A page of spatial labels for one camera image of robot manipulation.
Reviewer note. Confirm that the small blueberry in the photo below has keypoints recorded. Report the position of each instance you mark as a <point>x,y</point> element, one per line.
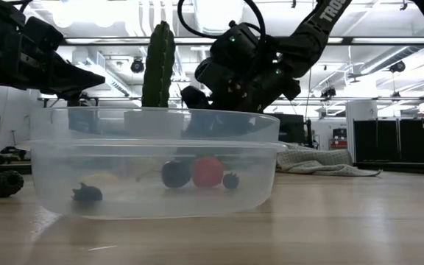
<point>231,181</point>
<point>87,194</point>

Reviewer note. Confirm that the clear plastic tupperware container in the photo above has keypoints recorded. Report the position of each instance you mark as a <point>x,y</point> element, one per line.
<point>142,206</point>

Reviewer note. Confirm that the green cucumber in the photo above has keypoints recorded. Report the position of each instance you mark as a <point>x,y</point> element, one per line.
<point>158,66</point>

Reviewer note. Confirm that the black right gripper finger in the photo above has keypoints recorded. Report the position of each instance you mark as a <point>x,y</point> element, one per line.
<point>195,97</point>

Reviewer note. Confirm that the red strawberry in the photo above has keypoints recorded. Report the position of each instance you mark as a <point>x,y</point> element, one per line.
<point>207,173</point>

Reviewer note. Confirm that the black cabinets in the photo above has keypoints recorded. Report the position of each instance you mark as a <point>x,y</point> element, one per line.
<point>399,140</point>

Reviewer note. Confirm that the gray cloth towel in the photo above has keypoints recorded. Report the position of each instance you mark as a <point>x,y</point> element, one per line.
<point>318,162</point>

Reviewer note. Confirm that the large dark berry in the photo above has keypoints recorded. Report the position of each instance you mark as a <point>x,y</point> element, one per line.
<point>175,174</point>

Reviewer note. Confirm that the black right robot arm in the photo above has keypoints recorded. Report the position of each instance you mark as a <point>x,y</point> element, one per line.
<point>318,22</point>

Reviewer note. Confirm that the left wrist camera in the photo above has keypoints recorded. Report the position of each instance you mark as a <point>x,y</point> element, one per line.
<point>42,35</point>

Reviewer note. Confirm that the white pillar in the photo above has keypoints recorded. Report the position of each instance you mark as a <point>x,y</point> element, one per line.
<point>361,129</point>

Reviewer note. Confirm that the black ceiling lamp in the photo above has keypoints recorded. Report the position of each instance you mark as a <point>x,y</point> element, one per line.
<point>137,66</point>
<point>397,66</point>

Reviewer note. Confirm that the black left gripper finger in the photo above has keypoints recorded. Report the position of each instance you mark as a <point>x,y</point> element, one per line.
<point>72,81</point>

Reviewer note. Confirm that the textured blackberry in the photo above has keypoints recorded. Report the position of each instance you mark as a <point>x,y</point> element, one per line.
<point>6,183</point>

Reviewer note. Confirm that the black computer monitor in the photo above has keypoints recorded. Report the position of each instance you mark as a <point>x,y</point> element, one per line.
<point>289,129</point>

